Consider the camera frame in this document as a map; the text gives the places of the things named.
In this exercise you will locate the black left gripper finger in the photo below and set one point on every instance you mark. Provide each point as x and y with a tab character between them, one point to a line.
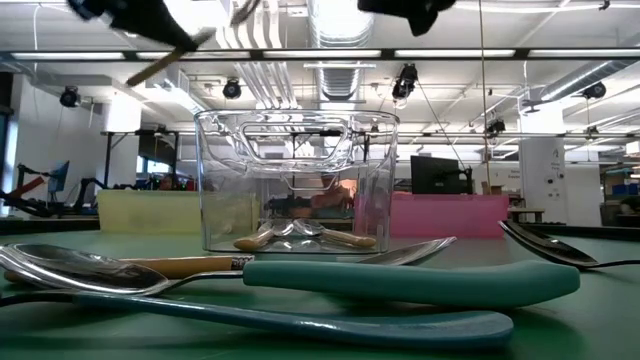
177	37

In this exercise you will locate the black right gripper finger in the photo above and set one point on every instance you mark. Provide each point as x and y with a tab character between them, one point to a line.
421	22

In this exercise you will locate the black background robot arm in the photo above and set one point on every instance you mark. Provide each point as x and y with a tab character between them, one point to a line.
87	187

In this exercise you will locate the black ceiling spotlight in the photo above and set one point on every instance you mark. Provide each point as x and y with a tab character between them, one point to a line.
595	90
232	89
405	82
70	97
496	126

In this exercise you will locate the overhead rig light bar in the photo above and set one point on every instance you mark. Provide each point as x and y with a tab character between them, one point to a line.
522	53

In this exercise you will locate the person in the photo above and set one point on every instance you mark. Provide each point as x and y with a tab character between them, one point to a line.
166	182
340	197

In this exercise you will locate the black computer monitor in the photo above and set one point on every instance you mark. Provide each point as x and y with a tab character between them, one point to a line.
435	175

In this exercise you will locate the clear plastic bin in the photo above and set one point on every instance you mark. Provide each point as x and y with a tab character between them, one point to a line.
225	200

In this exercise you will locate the blue-lit monitor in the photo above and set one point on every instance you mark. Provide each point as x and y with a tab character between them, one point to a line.
60	175

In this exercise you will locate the yellow plastic bin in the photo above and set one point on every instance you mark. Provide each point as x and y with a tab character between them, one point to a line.
150	212

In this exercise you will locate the pink plastic bin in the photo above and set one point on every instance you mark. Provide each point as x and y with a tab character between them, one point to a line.
450	215

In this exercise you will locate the white building column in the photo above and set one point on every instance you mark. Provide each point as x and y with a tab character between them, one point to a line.
542	175

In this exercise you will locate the blue storage bin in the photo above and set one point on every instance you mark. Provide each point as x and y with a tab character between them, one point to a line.
625	189

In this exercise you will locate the silver ceiling air duct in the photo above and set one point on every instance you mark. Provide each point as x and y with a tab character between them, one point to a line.
340	80

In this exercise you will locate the black frame stand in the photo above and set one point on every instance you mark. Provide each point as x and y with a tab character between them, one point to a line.
107	160

